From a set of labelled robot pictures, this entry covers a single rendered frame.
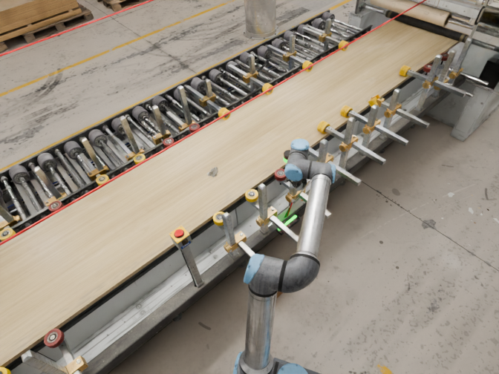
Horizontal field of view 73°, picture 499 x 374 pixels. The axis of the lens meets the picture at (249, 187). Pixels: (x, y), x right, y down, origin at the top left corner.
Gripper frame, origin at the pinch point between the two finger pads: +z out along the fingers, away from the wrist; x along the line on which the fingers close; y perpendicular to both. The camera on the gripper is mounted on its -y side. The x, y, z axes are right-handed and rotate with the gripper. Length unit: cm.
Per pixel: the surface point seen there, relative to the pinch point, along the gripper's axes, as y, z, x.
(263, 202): 22.7, -1.8, -6.1
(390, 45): -193, 11, -67
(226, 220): 47.6, -9.2, -6.1
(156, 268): 87, 23, -28
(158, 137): 30, 14, -115
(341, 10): -402, 101, -278
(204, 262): 61, 39, -21
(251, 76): -63, 5, -114
